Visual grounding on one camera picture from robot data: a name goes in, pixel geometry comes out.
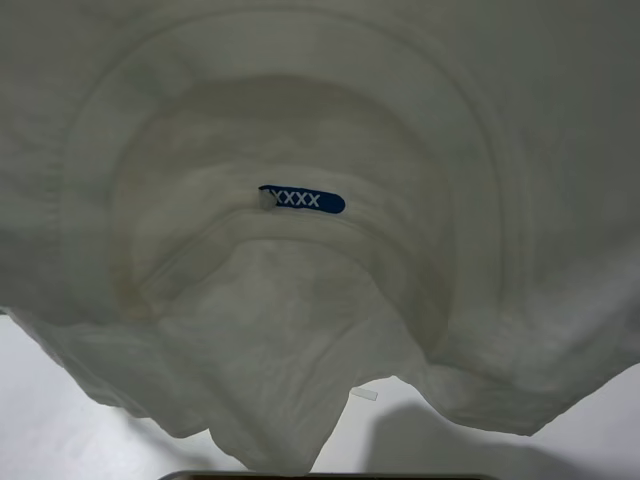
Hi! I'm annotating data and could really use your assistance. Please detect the white tape piece front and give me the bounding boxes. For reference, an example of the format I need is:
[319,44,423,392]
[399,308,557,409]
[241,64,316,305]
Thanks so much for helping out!
[350,387,378,402]

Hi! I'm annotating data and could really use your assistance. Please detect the white short sleeve t-shirt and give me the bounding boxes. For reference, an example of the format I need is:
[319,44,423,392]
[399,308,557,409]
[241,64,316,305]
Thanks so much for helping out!
[1,1,639,471]

